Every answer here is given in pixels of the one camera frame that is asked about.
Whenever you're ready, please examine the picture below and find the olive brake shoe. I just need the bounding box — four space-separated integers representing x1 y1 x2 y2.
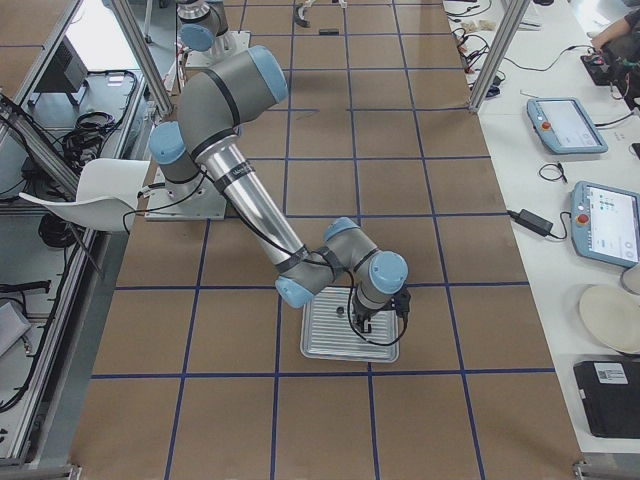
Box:
293 3 310 28

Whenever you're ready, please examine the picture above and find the aluminium frame post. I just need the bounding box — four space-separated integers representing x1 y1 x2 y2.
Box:
468 0 528 113

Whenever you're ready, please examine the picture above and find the upper blue teach pendant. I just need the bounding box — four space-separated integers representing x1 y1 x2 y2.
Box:
526 97 608 155

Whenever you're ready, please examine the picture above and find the black power adapter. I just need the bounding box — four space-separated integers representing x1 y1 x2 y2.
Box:
507 209 553 237

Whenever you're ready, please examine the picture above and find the lower blue teach pendant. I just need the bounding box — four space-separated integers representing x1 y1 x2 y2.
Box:
571 181 639 268

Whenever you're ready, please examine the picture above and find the white plastic chair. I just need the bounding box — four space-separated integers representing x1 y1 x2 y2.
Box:
19 158 150 232

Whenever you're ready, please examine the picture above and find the silver ribbed metal tray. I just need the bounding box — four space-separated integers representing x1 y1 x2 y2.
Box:
300 286 399 363

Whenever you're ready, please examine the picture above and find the beige round plate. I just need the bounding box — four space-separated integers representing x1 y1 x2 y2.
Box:
579 285 639 355

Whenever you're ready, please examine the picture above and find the black laptop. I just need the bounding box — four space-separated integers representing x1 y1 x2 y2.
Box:
573 361 639 439

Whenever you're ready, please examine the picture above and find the blue teach pendant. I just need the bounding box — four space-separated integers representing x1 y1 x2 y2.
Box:
526 97 608 155
571 181 639 268

